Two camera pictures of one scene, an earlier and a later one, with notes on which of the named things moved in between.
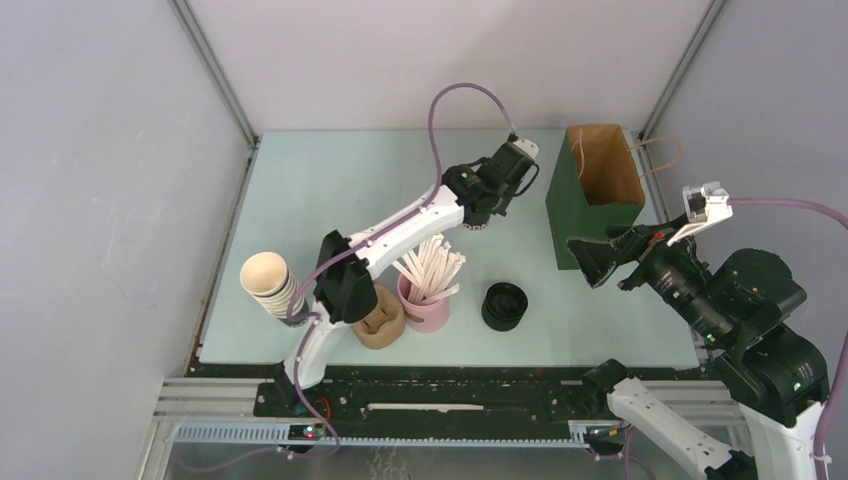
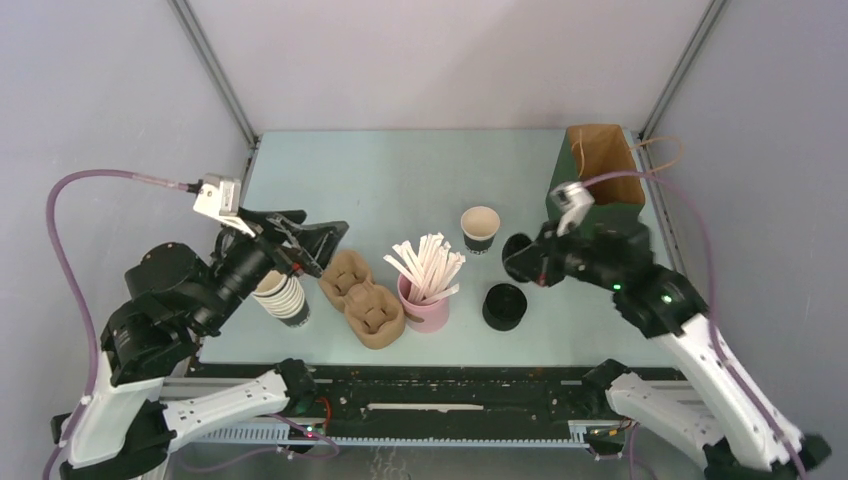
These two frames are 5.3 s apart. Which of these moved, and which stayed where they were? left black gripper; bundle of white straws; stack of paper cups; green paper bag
Moved: left black gripper
Stayed: green paper bag; stack of paper cups; bundle of white straws
